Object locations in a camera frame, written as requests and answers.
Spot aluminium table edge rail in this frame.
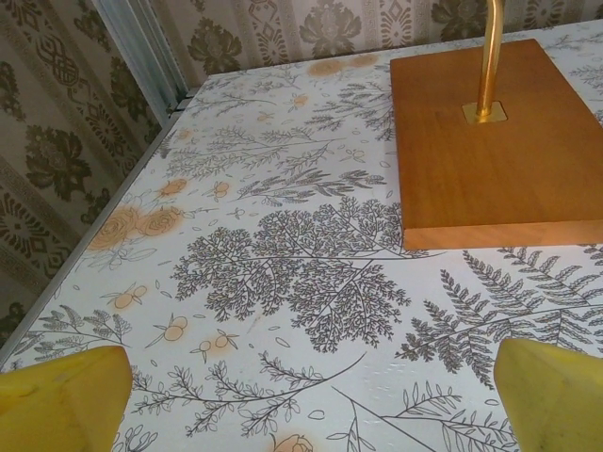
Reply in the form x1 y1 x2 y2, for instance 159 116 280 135
0 98 189 373

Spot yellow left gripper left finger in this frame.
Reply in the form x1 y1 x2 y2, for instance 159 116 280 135
0 346 133 452

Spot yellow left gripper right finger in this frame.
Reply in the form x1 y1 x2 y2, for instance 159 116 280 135
494 337 603 452

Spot gold wire rack wooden base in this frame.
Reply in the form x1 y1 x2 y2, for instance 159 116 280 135
389 0 603 250

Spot aluminium frame post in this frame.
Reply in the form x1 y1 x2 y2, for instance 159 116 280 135
96 0 189 114

